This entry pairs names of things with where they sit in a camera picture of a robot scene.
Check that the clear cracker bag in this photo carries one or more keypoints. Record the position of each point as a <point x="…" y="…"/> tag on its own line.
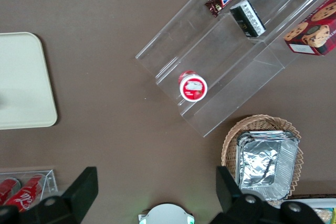
<point x="326" y="214"/>

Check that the red cookie box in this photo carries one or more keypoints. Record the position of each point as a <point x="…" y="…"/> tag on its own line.
<point x="315" y="30"/>

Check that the stacked aluminium foil trays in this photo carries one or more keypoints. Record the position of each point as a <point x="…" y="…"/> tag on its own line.
<point x="265" y="163"/>

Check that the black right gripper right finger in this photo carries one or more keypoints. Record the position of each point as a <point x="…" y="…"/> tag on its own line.
<point x="233" y="200"/>

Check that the red cola bottle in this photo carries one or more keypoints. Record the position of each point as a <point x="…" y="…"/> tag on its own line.
<point x="25" y="195"/>
<point x="8" y="187"/>

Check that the small black box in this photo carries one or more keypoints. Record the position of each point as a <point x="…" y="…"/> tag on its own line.
<point x="248" y="18"/>

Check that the white plastic snack bin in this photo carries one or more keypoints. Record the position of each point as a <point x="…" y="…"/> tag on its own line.
<point x="315" y="203"/>

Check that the red gum bottle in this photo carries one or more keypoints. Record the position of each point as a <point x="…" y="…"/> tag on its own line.
<point x="193" y="87"/>

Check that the clear acrylic bottle rack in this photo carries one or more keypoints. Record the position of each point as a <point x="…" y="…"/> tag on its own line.
<point x="50" y="179"/>

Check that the clear acrylic stepped stand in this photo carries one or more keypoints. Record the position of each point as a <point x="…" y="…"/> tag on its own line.
<point x="236" y="72"/>

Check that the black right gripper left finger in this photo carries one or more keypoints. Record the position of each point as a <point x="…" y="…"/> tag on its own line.
<point x="76" y="197"/>

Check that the beige plastic tray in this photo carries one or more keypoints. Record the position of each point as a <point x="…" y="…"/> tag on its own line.
<point x="23" y="79"/>

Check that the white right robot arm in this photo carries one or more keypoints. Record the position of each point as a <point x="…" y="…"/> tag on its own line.
<point x="166" y="214"/>

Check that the light wicker basket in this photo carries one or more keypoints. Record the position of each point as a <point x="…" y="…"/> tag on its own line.
<point x="229" y="150"/>

